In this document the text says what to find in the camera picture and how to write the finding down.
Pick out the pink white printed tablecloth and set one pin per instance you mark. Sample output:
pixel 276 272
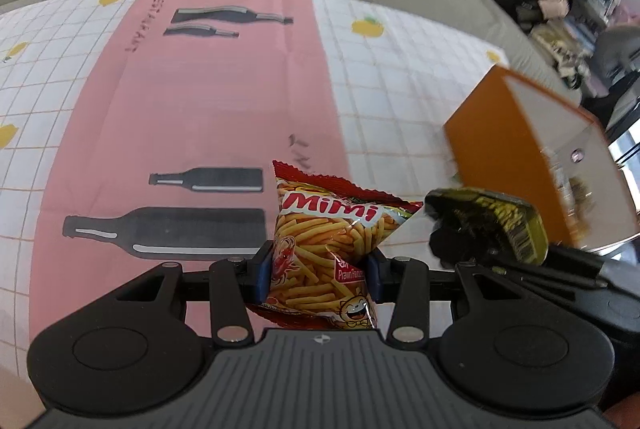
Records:
pixel 200 109

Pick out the dark yellow-green snack packet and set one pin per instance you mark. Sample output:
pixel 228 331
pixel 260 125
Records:
pixel 500 214

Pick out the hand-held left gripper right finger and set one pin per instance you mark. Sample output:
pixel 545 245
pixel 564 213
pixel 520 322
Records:
pixel 376 276

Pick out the grey chair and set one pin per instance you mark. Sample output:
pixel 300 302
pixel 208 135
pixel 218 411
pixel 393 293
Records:
pixel 617 54

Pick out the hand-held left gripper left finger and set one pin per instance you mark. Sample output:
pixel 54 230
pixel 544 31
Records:
pixel 261 274

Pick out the red snack stick packet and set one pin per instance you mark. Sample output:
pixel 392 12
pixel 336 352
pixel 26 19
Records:
pixel 320 249

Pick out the orange box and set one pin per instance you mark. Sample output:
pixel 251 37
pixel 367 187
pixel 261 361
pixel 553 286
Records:
pixel 500 144

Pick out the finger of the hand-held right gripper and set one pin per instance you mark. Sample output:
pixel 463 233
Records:
pixel 455 246

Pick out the pink plush toy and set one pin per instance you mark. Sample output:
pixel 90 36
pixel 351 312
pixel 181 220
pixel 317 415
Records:
pixel 554 4

